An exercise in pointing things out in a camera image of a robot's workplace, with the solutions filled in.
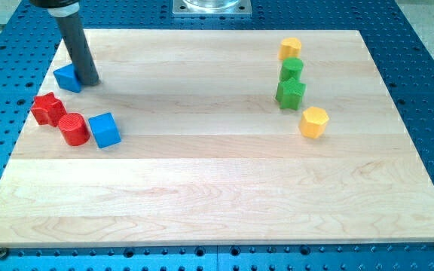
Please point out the blue cube block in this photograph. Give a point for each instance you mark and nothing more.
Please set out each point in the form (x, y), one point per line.
(105, 130)

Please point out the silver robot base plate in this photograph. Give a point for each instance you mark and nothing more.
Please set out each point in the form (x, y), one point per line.
(211, 7)

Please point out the green star block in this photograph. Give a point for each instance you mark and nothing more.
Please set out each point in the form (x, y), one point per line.
(290, 94)

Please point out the light wooden board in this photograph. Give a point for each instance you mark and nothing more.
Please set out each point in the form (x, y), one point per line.
(207, 157)

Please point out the black tool holder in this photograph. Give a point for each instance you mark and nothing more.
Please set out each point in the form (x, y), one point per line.
(53, 3)

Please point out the green cylinder block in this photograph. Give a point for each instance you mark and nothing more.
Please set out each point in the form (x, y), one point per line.
(291, 67)

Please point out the red star block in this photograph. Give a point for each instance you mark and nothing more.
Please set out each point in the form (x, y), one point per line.
(48, 109)

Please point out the red cylinder block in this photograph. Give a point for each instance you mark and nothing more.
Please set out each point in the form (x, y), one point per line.
(74, 129)

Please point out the blue triangle block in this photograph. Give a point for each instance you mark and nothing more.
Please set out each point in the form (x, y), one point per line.
(67, 79)

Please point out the yellow hexagon block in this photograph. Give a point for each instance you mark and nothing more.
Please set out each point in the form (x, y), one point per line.
(313, 122)

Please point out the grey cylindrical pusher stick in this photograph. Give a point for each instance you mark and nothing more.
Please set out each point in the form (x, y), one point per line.
(71, 28)

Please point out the yellow heart block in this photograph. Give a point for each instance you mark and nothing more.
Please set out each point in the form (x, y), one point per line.
(289, 47)

